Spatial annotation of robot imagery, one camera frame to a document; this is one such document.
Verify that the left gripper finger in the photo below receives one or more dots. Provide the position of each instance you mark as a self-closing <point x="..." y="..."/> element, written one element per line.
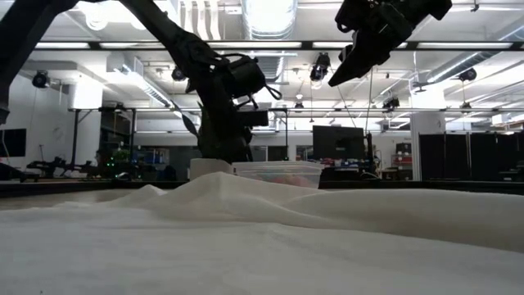
<point x="212" y="148"/>
<point x="237" y="149"/>

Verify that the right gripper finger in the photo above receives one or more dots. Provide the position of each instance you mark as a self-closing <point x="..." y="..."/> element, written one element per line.
<point x="347" y="52"/>
<point x="364" y="61"/>

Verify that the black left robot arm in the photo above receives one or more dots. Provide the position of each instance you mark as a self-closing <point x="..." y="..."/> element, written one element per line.
<point x="176" y="37"/>

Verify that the black idle robot arm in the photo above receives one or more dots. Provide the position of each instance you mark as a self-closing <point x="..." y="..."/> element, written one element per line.
<point x="61" y="165"/>

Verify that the clear plastic tupperware container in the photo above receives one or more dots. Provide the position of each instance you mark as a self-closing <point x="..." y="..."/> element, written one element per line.
<point x="282" y="170"/>

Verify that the white plant pot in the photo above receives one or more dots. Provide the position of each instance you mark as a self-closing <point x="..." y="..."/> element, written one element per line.
<point x="206" y="168"/>

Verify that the small black hanging lamp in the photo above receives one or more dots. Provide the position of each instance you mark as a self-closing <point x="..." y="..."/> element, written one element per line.
<point x="391" y="103"/>

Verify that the black ceiling spot lamp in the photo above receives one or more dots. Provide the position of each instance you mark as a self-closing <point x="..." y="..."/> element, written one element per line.
<point x="179" y="74"/>
<point x="41" y="78"/>
<point x="467" y="74"/>

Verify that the long ceiling light strip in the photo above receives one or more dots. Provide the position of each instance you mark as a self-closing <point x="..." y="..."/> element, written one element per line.
<point x="266" y="44"/>

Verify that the black computer monitor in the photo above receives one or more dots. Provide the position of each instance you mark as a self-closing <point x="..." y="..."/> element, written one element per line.
<point x="337" y="143"/>

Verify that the white cloth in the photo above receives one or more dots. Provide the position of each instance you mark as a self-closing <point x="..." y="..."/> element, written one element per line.
<point x="245" y="246"/>

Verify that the shelf with red bins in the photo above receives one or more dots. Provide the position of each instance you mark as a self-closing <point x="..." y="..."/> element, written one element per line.
<point x="403" y="157"/>

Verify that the black partition panels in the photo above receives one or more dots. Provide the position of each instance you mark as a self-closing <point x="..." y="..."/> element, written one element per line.
<point x="450" y="155"/>

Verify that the black hanging camera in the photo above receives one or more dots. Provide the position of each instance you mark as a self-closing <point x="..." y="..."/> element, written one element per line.
<point x="320" y="67"/>

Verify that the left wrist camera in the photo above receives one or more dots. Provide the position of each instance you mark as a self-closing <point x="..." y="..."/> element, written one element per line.
<point x="245" y="75"/>

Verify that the silver ventilation duct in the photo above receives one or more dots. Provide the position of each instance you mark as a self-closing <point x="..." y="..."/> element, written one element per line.
<point x="268" y="18"/>

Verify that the black table frame rail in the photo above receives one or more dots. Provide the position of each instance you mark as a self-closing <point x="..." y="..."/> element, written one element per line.
<point x="82" y="186"/>

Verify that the black wall screen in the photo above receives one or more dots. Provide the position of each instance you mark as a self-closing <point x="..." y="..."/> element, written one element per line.
<point x="14" y="142"/>

